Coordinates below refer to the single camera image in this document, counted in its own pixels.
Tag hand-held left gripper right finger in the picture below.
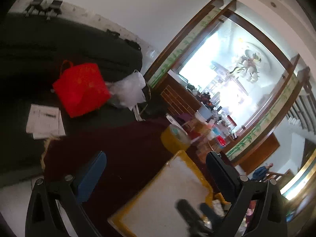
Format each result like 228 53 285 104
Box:
206 151 288 237

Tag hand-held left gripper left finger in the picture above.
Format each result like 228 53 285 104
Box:
25 150 107 237

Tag red-lid snack jar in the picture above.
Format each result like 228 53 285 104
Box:
210 136 229 153

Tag maroon tablecloth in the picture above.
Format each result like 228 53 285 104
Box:
41 117 237 237

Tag wooden door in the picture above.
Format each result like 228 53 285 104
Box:
234 133 280 176

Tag dark blurred object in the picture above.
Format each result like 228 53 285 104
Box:
176 199 215 237

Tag clear jar orange contents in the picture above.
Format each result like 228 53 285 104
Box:
188 118 213 141

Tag yellow tape roll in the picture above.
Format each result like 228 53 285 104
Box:
160 124 192 153

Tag white round container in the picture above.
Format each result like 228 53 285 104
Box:
195 105 214 122

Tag white paper sheets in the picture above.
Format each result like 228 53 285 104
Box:
26 104 66 140

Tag red fabric bag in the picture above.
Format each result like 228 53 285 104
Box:
52 60 111 118

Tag wooden cabinet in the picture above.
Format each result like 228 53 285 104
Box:
160 73 205 119

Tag white plastic bag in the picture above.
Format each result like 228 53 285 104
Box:
106 70 147 111

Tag black bag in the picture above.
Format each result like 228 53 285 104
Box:
142 84 171 120

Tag stair railing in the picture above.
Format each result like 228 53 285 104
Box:
286 67 316 139

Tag black suitcase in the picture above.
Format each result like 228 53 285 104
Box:
0 0 144 119

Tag wooden frame bamboo trim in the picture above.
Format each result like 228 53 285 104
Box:
143 0 311 168

